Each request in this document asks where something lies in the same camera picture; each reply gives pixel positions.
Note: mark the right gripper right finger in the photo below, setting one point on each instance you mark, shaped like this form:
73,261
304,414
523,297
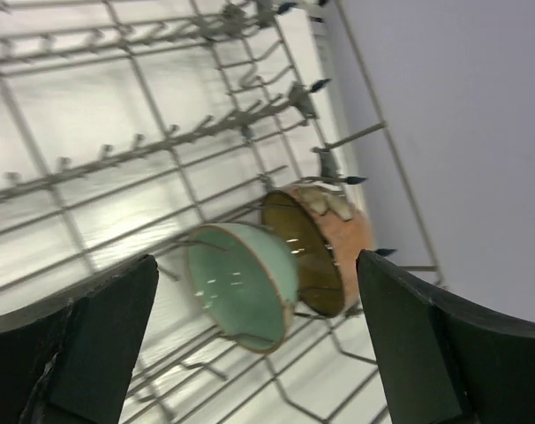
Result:
443,358

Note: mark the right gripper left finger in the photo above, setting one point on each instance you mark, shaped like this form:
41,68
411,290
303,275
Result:
69,358

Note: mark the brown glazed bowl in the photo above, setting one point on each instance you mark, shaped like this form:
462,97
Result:
325,232

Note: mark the mint green bowl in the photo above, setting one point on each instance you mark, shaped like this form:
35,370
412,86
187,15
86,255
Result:
246,279

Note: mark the grey wire dish rack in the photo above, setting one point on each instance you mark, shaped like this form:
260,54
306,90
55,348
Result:
124,124

